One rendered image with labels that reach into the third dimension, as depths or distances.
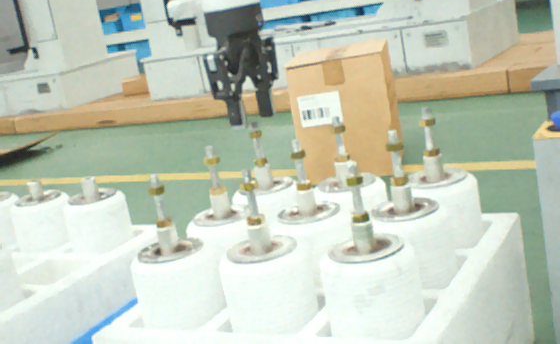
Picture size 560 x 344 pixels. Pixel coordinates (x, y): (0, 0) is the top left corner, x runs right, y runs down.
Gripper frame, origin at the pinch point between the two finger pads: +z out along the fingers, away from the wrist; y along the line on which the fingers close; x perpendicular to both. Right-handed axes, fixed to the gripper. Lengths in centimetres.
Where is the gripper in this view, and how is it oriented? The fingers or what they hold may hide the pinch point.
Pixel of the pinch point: (252, 113)
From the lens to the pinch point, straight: 114.2
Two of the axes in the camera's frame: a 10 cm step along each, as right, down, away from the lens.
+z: 1.9, 9.6, 2.3
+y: 5.3, -2.9, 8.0
